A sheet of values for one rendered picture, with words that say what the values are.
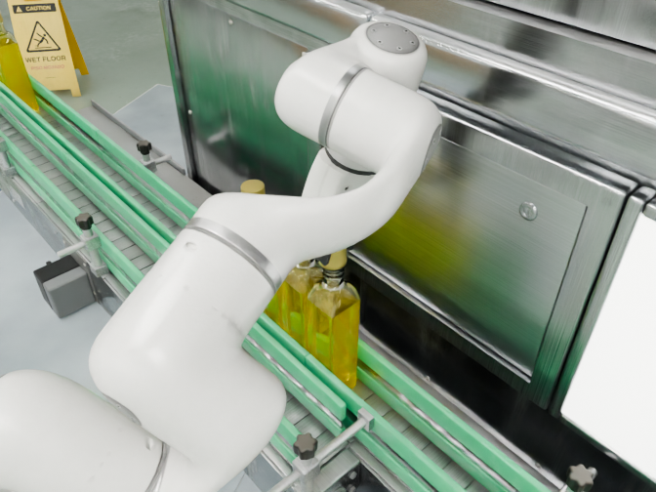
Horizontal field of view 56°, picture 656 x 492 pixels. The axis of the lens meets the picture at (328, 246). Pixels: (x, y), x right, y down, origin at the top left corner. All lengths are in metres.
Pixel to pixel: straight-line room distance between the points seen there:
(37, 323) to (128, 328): 0.95
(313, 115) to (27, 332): 0.95
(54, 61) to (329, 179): 3.51
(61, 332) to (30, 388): 0.84
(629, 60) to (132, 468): 0.54
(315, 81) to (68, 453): 0.33
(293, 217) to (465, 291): 0.44
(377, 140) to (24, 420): 0.33
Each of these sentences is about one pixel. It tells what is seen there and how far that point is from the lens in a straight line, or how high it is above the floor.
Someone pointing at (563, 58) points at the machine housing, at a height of 1.41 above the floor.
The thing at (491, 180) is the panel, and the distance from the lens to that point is 0.73.
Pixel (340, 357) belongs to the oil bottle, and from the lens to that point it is 0.88.
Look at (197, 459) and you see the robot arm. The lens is 0.46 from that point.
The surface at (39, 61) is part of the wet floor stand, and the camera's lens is 4.10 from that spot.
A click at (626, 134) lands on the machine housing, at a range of 0.63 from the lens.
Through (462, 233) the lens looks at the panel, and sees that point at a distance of 0.79.
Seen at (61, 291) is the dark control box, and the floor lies 0.82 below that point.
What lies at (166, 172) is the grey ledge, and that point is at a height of 0.88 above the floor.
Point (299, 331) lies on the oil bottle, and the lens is 0.90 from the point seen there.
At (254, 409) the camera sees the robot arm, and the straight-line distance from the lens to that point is 0.44.
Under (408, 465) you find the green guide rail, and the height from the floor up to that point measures 0.93.
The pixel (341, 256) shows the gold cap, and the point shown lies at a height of 1.15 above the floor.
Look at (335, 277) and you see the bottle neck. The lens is 0.79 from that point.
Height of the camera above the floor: 1.65
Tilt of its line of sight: 39 degrees down
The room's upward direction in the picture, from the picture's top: straight up
